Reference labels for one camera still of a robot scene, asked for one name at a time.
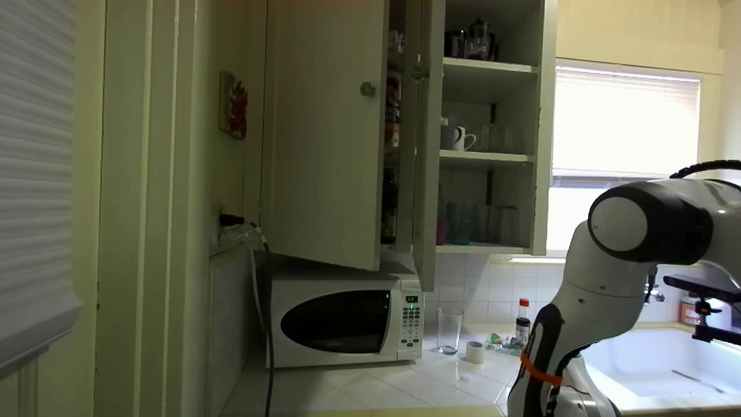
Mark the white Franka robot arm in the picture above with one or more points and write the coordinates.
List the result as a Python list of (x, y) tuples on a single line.
[(611, 308)]

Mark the white tape roll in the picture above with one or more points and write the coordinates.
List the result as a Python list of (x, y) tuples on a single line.
[(476, 354)]

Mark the pink plastic cup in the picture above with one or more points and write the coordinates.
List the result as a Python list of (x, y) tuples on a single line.
[(445, 224)]

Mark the cream cabinet door with knob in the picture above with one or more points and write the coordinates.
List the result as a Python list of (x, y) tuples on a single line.
[(326, 130)]

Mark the teal plastic cup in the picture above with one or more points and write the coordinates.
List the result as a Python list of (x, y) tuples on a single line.
[(464, 224)]

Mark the white mug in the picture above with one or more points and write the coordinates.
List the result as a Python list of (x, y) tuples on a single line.
[(456, 137)]

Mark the white microwave oven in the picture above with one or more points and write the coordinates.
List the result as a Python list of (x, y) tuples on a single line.
[(339, 321)]

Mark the tall clear drinking glass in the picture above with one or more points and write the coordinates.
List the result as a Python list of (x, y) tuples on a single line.
[(450, 332)]

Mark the dark sauce bottle red cap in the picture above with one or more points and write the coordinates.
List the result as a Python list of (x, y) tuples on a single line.
[(524, 324)]

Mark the cream panel door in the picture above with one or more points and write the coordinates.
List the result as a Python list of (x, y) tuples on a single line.
[(129, 232)]

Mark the white kitchen window blind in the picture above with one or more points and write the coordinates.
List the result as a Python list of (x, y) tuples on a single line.
[(627, 123)]

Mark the red and white can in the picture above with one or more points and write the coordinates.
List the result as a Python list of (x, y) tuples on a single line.
[(689, 311)]

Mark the white kitchen sink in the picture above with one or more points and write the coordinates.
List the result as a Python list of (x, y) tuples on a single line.
[(664, 371)]

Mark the white door window blind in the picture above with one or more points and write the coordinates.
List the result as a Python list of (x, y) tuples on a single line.
[(36, 171)]

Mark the cream wall cabinet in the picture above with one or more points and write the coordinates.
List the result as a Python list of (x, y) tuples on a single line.
[(494, 159)]

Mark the red wall-mounted item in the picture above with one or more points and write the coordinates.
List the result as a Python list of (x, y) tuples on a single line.
[(236, 107)]

